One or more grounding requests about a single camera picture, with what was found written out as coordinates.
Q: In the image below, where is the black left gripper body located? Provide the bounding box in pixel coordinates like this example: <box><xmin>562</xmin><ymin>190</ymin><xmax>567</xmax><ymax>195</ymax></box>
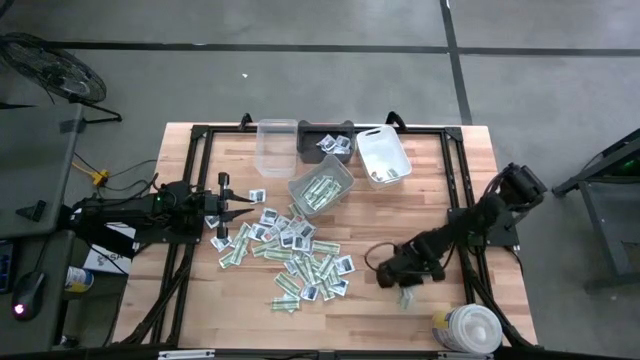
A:
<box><xmin>203</xmin><ymin>172</ymin><xmax>231</xmax><ymax>240</ymax></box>

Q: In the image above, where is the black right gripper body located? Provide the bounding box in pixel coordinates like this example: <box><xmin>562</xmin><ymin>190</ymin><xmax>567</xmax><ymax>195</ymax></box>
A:
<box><xmin>394</xmin><ymin>242</ymin><xmax>446</xmax><ymax>287</ymax></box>

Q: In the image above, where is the clear plastic bin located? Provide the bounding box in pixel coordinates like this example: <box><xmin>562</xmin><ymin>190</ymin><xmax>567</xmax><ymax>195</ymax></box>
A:
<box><xmin>253</xmin><ymin>118</ymin><xmax>300</xmax><ymax>180</ymax></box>

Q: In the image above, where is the disinfectant wipes canister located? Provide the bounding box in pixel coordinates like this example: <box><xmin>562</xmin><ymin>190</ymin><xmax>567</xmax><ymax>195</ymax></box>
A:
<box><xmin>430</xmin><ymin>303</ymin><xmax>504</xmax><ymax>355</ymax></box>

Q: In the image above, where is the dark grey plastic bin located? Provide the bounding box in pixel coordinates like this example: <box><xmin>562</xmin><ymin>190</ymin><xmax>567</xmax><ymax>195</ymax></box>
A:
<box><xmin>297</xmin><ymin>119</ymin><xmax>356</xmax><ymax>165</ymax></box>

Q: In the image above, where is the light grey plastic bin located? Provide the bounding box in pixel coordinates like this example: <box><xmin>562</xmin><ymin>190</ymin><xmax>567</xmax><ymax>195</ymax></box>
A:
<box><xmin>287</xmin><ymin>153</ymin><xmax>356</xmax><ymax>220</ymax></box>

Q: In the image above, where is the white plastic bin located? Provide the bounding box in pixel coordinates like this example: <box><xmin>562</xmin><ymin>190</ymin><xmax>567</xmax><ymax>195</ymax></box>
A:
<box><xmin>354</xmin><ymin>124</ymin><xmax>414</xmax><ymax>191</ymax></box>

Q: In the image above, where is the yellow power plug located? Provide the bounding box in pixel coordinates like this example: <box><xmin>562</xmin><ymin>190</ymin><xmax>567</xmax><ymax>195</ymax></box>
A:
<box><xmin>72</xmin><ymin>162</ymin><xmax>111</xmax><ymax>187</ymax></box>

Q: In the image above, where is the white cardboard box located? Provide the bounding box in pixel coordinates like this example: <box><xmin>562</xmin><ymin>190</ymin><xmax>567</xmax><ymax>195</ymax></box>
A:
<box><xmin>82</xmin><ymin>222</ymin><xmax>137</xmax><ymax>275</ymax></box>

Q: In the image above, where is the small white yellow canister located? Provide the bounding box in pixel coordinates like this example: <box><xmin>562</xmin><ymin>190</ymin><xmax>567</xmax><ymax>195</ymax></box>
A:
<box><xmin>64</xmin><ymin>266</ymin><xmax>95</xmax><ymax>294</ymax></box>

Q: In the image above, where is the dark metal cart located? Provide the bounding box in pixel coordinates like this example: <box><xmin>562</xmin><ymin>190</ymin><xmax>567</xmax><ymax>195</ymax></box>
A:
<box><xmin>551</xmin><ymin>127</ymin><xmax>640</xmax><ymax>291</ymax></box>

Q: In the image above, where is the black desk clamp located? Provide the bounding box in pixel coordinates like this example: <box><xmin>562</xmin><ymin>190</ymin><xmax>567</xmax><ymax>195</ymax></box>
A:
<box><xmin>14</xmin><ymin>199</ymin><xmax>49</xmax><ymax>224</ymax></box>

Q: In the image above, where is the grey side desk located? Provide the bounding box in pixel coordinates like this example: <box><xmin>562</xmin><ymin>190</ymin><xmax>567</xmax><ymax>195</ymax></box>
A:
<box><xmin>0</xmin><ymin>102</ymin><xmax>84</xmax><ymax>351</ymax></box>

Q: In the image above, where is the black computer mouse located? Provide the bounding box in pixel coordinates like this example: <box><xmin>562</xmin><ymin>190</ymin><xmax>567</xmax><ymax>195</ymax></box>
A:
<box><xmin>12</xmin><ymin>271</ymin><xmax>46</xmax><ymax>322</ymax></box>

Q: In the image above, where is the black floor fan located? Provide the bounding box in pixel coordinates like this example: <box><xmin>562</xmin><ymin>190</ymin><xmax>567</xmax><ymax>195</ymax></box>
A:
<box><xmin>0</xmin><ymin>32</ymin><xmax>124</xmax><ymax>124</ymax></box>

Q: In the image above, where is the dark device on desk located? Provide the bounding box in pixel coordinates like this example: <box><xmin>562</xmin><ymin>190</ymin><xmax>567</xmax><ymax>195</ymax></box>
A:
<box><xmin>0</xmin><ymin>239</ymin><xmax>14</xmax><ymax>295</ymax></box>

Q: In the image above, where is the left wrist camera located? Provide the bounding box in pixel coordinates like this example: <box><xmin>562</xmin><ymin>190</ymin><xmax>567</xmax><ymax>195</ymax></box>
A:
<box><xmin>199</xmin><ymin>193</ymin><xmax>220</xmax><ymax>216</ymax></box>

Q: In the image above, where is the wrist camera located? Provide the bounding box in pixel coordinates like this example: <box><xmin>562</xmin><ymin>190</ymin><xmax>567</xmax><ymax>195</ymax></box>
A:
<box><xmin>375</xmin><ymin>262</ymin><xmax>402</xmax><ymax>290</ymax></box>
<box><xmin>199</xmin><ymin>193</ymin><xmax>220</xmax><ymax>216</ymax></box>

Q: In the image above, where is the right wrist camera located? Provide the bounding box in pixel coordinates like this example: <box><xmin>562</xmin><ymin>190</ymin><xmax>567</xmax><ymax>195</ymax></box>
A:
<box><xmin>375</xmin><ymin>262</ymin><xmax>402</xmax><ymax>290</ymax></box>

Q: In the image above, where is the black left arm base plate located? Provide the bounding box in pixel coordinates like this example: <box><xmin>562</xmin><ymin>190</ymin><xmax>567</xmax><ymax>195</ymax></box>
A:
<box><xmin>133</xmin><ymin>218</ymin><xmax>202</xmax><ymax>246</ymax></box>

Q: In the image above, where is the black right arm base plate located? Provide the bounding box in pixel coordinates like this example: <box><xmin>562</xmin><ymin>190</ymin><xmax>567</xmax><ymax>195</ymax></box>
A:
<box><xmin>447</xmin><ymin>206</ymin><xmax>522</xmax><ymax>248</ymax></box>

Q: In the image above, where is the black power cable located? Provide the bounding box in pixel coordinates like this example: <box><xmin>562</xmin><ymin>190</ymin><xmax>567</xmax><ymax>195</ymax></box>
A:
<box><xmin>102</xmin><ymin>158</ymin><xmax>161</xmax><ymax>194</ymax></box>

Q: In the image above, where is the silver aluminium bracket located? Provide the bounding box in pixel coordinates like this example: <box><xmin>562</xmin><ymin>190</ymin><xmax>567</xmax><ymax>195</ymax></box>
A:
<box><xmin>436</xmin><ymin>351</ymin><xmax>494</xmax><ymax>360</ymax></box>
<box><xmin>157</xmin><ymin>349</ymin><xmax>216</xmax><ymax>360</ymax></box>

